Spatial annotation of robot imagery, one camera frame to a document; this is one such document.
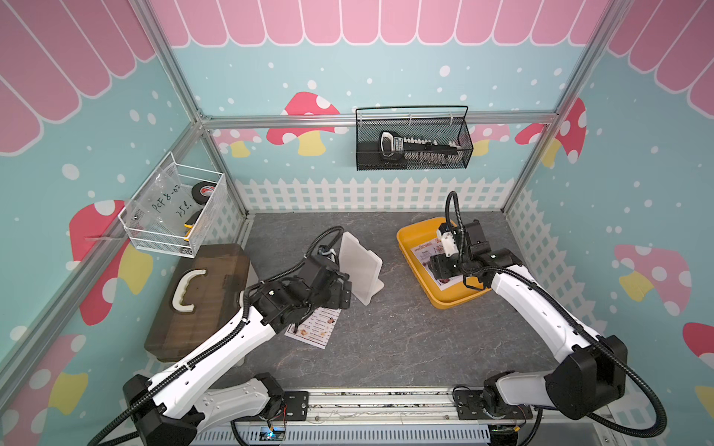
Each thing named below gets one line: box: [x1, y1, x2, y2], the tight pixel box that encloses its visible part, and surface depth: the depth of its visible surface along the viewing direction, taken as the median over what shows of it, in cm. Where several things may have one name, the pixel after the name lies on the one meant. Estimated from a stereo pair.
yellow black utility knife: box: [184, 208, 204, 242], surface depth 66 cm
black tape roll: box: [191, 181, 217, 204], surface depth 81 cm
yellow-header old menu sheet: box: [284, 306, 343, 351], surface depth 90 cm
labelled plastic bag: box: [130, 165, 196, 237], surface depth 68 cm
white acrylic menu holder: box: [339, 231, 385, 307], surface depth 87 cm
